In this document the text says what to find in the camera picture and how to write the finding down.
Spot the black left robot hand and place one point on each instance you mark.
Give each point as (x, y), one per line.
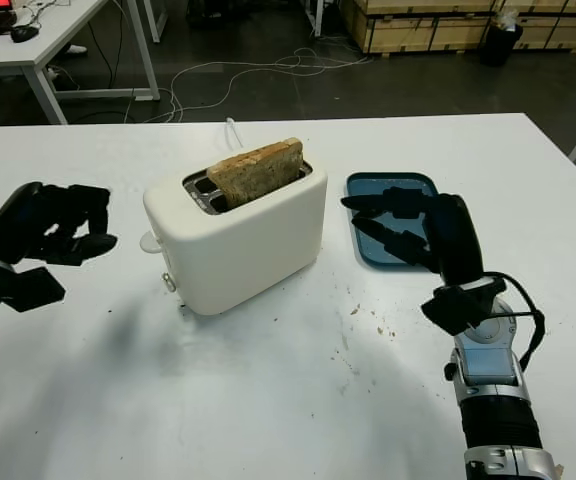
(18, 225)

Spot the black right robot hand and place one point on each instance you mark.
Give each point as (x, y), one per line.
(455, 240)

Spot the cream white two-slot toaster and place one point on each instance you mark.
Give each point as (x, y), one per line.
(248, 250)

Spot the toasted bread slice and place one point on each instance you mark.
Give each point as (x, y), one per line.
(255, 175)

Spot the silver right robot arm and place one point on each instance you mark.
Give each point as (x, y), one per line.
(490, 370)

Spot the blue plastic tray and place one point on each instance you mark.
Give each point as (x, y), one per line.
(368, 250)

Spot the white office desk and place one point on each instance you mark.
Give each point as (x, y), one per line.
(43, 42)

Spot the white shoe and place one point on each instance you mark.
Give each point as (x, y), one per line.
(76, 49)

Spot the black computer mouse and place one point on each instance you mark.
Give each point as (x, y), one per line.
(24, 33)

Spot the black trash bin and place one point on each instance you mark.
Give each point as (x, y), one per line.
(500, 47)

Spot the stacked wooden crates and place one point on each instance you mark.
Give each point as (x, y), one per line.
(418, 25)

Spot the crumpled white paper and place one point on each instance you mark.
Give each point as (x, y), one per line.
(509, 19)

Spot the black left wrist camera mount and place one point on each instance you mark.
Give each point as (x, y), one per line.
(28, 292)

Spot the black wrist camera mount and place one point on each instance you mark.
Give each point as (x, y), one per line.
(28, 292)
(455, 310)

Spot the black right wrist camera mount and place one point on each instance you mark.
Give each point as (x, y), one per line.
(455, 310)

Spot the white desk frame leg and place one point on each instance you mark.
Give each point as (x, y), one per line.
(318, 15)

